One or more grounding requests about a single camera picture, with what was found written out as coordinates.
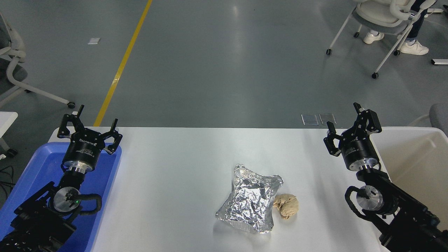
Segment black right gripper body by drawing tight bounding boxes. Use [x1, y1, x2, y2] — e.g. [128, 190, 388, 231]
[339, 129, 379, 168]

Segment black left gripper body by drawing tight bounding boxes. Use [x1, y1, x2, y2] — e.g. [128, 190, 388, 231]
[63, 129, 106, 166]

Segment blue plastic tray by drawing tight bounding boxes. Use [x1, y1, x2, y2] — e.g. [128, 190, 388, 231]
[0, 142, 123, 252]

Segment large pale plastic bin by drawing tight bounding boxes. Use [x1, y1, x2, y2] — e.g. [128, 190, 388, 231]
[370, 127, 448, 232]

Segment small white side table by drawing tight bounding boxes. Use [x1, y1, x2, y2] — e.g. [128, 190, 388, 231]
[0, 111, 19, 158]

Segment grey padded chair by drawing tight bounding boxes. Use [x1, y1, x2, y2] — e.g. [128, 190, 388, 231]
[429, 103, 448, 138]

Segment crumpled tan paper ball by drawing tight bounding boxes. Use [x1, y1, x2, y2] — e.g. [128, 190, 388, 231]
[273, 193, 300, 220]

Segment white grey swivel chair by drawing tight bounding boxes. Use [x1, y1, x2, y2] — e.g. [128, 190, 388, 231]
[0, 14, 76, 109]

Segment person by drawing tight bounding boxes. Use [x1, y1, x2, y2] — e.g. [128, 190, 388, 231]
[363, 0, 438, 56]

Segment crumpled silver foil tray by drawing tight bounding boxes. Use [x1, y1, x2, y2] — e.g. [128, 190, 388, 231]
[215, 163, 284, 235]

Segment white wheeled office chair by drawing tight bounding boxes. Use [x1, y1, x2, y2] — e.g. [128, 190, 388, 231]
[325, 0, 439, 79]

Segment black floor cables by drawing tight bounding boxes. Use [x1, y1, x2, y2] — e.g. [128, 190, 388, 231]
[0, 166, 15, 201]

